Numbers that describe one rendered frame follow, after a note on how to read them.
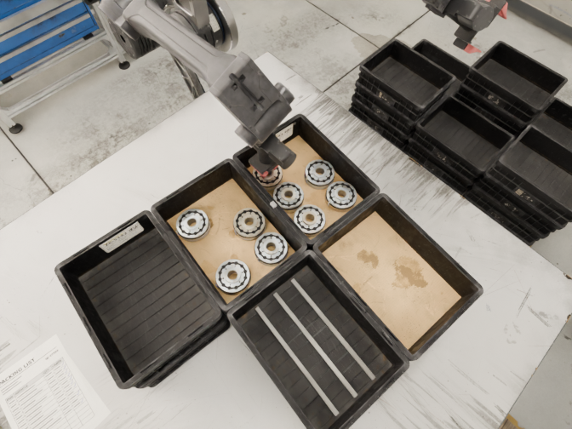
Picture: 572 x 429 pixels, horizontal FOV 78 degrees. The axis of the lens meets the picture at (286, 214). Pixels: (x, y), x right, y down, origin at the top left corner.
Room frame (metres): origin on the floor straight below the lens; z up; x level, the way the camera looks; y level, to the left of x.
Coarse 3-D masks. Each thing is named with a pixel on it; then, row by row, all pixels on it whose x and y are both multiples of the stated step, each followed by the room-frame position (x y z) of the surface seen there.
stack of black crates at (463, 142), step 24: (432, 120) 1.33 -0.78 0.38; (456, 120) 1.33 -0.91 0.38; (480, 120) 1.27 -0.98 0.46; (408, 144) 1.21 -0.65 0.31; (432, 144) 1.13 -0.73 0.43; (456, 144) 1.17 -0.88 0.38; (480, 144) 1.18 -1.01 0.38; (504, 144) 1.15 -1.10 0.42; (432, 168) 1.08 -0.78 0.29; (456, 168) 1.02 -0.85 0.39; (480, 168) 0.96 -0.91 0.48
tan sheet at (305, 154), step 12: (288, 144) 0.79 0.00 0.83; (300, 144) 0.79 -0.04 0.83; (300, 156) 0.74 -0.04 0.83; (312, 156) 0.74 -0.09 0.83; (252, 168) 0.68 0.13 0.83; (288, 168) 0.69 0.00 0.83; (300, 168) 0.69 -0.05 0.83; (288, 180) 0.63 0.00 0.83; (300, 180) 0.64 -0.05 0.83; (336, 180) 0.64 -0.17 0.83; (312, 192) 0.59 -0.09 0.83; (324, 192) 0.59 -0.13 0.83; (312, 204) 0.55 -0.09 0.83; (324, 204) 0.55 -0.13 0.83; (336, 216) 0.51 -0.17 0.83; (324, 228) 0.46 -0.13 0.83
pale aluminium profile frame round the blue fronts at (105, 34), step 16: (48, 0) 1.84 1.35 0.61; (64, 0) 1.89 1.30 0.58; (16, 16) 1.70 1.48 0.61; (32, 16) 1.75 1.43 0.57; (96, 16) 2.03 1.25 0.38; (0, 32) 1.62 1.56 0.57; (96, 32) 1.99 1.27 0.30; (64, 48) 1.83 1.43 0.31; (80, 48) 1.87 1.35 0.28; (112, 48) 2.00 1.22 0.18; (48, 64) 1.71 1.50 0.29; (96, 64) 1.89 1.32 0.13; (128, 64) 2.04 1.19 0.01; (16, 80) 1.56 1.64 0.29; (64, 80) 1.73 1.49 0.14; (32, 96) 1.58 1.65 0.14; (48, 96) 1.62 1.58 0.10; (0, 112) 1.42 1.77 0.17; (16, 112) 1.47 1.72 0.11; (16, 128) 1.42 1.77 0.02
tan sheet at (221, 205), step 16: (224, 192) 0.58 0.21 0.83; (240, 192) 0.58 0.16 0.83; (192, 208) 0.51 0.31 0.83; (208, 208) 0.52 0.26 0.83; (224, 208) 0.52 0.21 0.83; (240, 208) 0.52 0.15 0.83; (256, 208) 0.52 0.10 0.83; (192, 224) 0.45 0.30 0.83; (224, 224) 0.46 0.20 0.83; (208, 240) 0.40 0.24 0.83; (224, 240) 0.40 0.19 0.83; (240, 240) 0.41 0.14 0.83; (208, 256) 0.35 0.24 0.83; (224, 256) 0.35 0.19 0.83; (240, 256) 0.35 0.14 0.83; (288, 256) 0.36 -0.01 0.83; (208, 272) 0.30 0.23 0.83; (256, 272) 0.30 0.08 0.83
